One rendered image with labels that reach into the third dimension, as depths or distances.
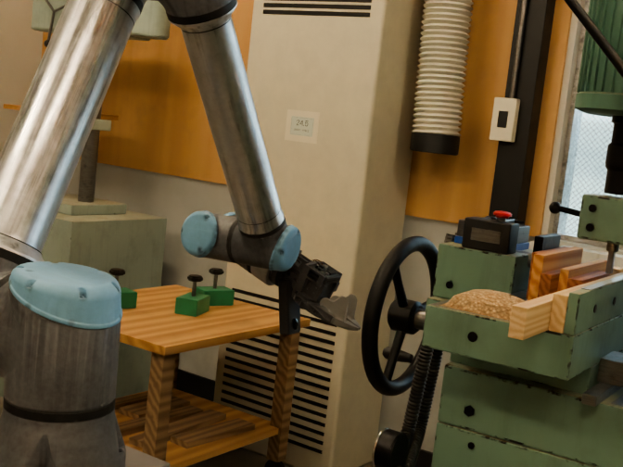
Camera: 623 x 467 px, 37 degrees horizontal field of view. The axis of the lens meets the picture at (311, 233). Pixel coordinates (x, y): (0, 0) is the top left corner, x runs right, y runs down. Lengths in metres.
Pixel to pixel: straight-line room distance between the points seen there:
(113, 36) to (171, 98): 2.30
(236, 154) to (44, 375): 0.57
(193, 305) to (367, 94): 0.83
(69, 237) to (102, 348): 2.06
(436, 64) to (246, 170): 1.36
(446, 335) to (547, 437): 0.21
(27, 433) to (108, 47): 0.60
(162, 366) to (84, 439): 1.17
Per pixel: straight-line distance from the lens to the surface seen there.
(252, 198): 1.69
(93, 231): 3.39
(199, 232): 1.83
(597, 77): 1.48
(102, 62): 1.51
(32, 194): 1.43
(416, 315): 1.66
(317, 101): 3.01
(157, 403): 2.50
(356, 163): 2.91
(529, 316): 1.18
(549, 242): 1.55
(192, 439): 2.76
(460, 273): 1.54
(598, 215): 1.51
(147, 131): 3.90
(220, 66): 1.56
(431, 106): 2.92
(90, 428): 1.31
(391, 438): 1.42
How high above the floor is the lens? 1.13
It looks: 7 degrees down
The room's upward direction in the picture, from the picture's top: 6 degrees clockwise
